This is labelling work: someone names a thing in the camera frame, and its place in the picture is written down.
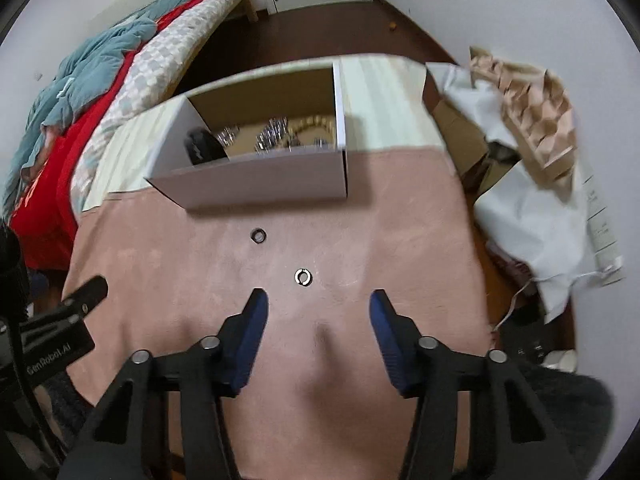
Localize bed with red blanket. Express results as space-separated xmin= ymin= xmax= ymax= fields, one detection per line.
xmin=7 ymin=0 xmax=221 ymax=271

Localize striped pale green cloth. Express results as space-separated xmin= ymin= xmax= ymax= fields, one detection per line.
xmin=82 ymin=55 xmax=446 ymax=211

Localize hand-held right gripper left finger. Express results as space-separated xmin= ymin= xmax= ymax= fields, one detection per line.
xmin=57 ymin=287 xmax=271 ymax=480

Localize white wall outlet strip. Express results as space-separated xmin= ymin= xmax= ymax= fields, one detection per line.
xmin=582 ymin=160 xmax=625 ymax=286

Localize wooden bead bracelet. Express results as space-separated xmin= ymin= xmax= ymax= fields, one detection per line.
xmin=285 ymin=115 xmax=336 ymax=150

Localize teal quilt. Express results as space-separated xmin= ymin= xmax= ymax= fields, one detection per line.
xmin=0 ymin=0 xmax=236 ymax=216

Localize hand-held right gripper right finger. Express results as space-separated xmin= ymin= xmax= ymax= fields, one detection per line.
xmin=368 ymin=288 xmax=581 ymax=480

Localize pink suede table cloth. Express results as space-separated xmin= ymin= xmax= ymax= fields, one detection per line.
xmin=60 ymin=146 xmax=493 ymax=480

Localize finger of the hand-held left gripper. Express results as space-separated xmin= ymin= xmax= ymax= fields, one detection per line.
xmin=61 ymin=276 xmax=109 ymax=318

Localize black smart watch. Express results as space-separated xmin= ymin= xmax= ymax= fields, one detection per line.
xmin=184 ymin=127 xmax=230 ymax=166

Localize white charging cable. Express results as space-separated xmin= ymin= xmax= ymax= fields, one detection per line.
xmin=492 ymin=267 xmax=616 ymax=333

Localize silver chain bracelet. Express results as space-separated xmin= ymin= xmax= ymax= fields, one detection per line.
xmin=254 ymin=116 xmax=291 ymax=152

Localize beige patterned cloth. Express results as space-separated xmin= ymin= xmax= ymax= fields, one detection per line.
xmin=469 ymin=46 xmax=576 ymax=188

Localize checked mattress cover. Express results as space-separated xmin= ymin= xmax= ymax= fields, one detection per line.
xmin=70 ymin=0 xmax=248 ymax=211

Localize white cardboard box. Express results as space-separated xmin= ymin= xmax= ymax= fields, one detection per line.
xmin=144 ymin=60 xmax=349 ymax=211

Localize brown cardboard box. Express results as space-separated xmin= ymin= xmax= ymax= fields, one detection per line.
xmin=432 ymin=100 xmax=521 ymax=196

